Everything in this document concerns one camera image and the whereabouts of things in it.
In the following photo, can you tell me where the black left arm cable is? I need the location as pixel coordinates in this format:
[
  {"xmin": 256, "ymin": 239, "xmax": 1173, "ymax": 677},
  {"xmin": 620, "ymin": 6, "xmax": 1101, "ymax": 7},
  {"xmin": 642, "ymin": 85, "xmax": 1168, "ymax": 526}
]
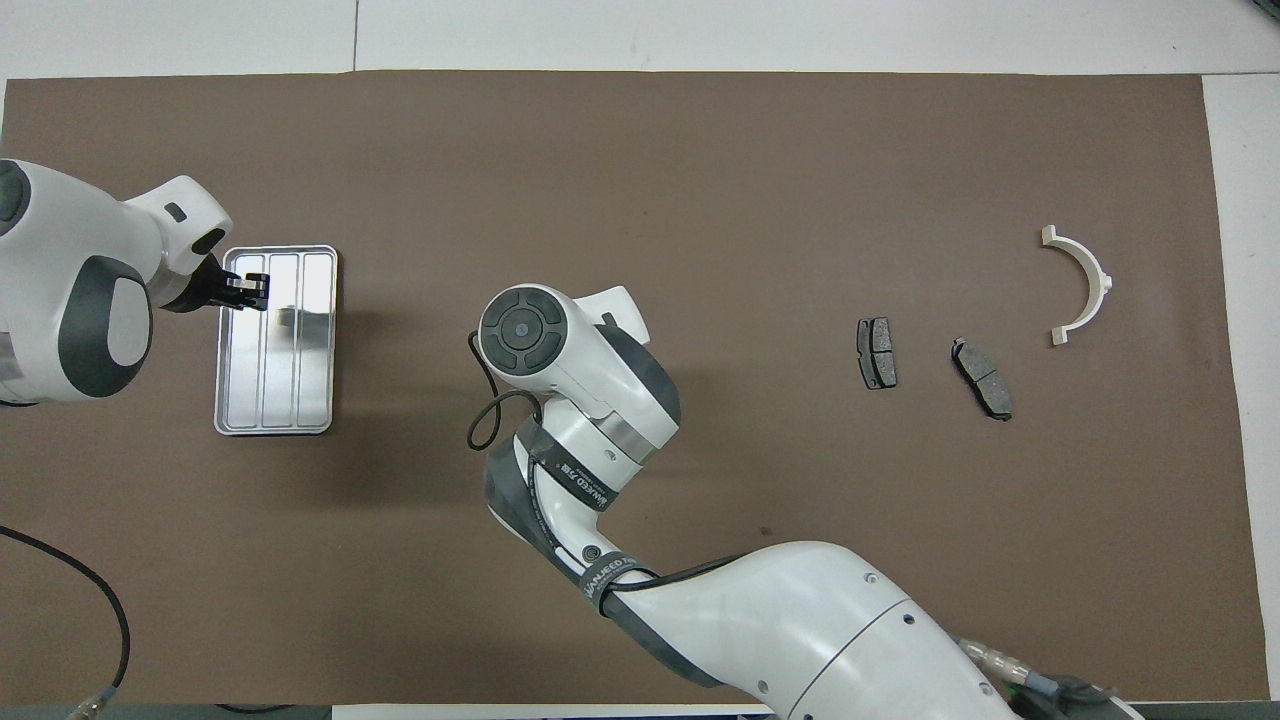
[{"xmin": 0, "ymin": 525, "xmax": 133, "ymax": 720}]

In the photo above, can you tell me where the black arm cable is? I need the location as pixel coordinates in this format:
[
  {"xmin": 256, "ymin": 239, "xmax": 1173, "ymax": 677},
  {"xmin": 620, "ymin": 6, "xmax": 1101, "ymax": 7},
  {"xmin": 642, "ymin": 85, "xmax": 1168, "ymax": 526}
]
[
  {"xmin": 466, "ymin": 330, "xmax": 546, "ymax": 451},
  {"xmin": 0, "ymin": 525, "xmax": 133, "ymax": 720}
]

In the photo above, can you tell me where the silver metal tray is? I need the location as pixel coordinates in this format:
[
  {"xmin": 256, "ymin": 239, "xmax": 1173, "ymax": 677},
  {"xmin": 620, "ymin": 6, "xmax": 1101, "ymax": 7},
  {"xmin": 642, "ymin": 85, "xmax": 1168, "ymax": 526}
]
[{"xmin": 213, "ymin": 244, "xmax": 340, "ymax": 437}]

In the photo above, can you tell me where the silver cable connector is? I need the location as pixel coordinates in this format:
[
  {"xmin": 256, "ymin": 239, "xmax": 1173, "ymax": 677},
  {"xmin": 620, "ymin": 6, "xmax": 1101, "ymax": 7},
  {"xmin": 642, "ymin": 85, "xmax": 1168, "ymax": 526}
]
[{"xmin": 960, "ymin": 640, "xmax": 1121, "ymax": 701}]

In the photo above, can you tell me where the brown table mat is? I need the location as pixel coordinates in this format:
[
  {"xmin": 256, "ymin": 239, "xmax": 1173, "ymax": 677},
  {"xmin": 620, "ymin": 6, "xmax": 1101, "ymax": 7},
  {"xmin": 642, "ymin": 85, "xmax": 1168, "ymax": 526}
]
[{"xmin": 0, "ymin": 70, "xmax": 1271, "ymax": 707}]

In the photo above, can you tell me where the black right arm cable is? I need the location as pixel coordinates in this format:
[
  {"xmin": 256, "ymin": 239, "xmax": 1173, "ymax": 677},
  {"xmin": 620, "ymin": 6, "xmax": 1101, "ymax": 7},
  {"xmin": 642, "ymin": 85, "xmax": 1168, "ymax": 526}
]
[{"xmin": 466, "ymin": 330, "xmax": 546, "ymax": 451}]

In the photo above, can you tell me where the short dark brake pad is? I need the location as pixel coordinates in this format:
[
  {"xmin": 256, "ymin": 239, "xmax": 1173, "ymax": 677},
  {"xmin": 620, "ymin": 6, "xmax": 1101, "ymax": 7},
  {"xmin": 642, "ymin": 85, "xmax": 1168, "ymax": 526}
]
[{"xmin": 856, "ymin": 317, "xmax": 899, "ymax": 391}]

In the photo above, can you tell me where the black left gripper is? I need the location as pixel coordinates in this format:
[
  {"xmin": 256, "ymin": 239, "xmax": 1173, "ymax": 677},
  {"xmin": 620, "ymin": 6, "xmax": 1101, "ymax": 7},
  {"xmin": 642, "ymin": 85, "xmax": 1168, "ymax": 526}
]
[{"xmin": 150, "ymin": 256, "xmax": 271, "ymax": 314}]

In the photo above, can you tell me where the white semicircular plastic bracket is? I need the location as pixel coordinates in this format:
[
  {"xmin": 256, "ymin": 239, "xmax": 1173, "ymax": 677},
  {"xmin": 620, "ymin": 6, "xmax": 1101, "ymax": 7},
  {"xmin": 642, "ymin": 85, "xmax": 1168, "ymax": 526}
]
[{"xmin": 1040, "ymin": 224, "xmax": 1114, "ymax": 348}]

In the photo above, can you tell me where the long dark brake pad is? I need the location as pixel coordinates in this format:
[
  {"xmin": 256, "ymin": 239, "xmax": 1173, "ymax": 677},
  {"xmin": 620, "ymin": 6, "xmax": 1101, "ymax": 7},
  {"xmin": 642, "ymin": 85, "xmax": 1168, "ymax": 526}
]
[{"xmin": 950, "ymin": 337, "xmax": 1014, "ymax": 422}]

